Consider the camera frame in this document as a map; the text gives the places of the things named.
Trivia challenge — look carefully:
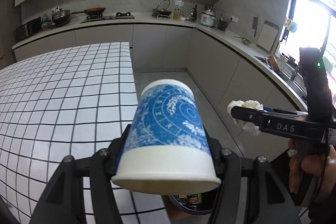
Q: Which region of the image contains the kitchen cleaver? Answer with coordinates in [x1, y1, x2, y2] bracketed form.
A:
[252, 16, 259, 38]

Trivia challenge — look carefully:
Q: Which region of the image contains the blue patterned paper cup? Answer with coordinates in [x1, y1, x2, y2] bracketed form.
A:
[112, 79, 221, 195]

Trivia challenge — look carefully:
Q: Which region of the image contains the dark glass bottle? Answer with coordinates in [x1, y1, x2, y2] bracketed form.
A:
[190, 5, 197, 22]

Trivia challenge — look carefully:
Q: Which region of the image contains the frying pan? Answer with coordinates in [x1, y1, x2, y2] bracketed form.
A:
[72, 7, 106, 16]

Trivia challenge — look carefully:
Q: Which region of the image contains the white rice cooker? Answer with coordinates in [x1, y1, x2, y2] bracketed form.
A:
[200, 9, 216, 27]

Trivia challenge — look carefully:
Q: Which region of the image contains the black plastic bucket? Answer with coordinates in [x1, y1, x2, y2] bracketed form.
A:
[168, 189, 218, 215]

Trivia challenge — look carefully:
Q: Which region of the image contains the cutting board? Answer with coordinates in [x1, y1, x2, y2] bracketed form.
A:
[256, 20, 279, 53]

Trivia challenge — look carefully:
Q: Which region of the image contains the sink faucet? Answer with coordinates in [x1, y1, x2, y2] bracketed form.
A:
[286, 55, 301, 81]

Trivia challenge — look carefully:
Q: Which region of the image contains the orange juice jar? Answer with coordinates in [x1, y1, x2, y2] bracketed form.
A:
[173, 7, 181, 20]

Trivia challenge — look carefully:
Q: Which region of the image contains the white tissue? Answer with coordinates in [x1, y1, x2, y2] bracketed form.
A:
[227, 100, 264, 136]

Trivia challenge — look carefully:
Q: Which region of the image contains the lidded wok pot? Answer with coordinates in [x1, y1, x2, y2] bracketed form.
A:
[51, 9, 71, 25]

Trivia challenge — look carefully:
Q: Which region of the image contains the gas stove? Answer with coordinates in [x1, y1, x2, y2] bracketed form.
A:
[81, 12, 135, 23]

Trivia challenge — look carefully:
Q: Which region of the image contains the black microwave oven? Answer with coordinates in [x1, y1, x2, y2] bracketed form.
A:
[15, 16, 42, 42]

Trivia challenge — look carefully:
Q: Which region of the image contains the person's right hand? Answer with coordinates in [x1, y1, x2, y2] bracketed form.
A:
[289, 145, 335, 202]

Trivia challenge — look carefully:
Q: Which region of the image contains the black utensil holder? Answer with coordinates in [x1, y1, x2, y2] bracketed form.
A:
[218, 17, 232, 31]

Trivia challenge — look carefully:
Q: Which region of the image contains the brown wooden stool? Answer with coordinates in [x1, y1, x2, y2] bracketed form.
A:
[161, 196, 189, 221]

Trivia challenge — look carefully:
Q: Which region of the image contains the black drink can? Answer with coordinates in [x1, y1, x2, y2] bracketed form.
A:
[174, 193, 202, 207]

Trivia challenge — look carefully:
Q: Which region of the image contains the green ceramic vase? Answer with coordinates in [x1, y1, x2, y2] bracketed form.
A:
[41, 13, 52, 30]

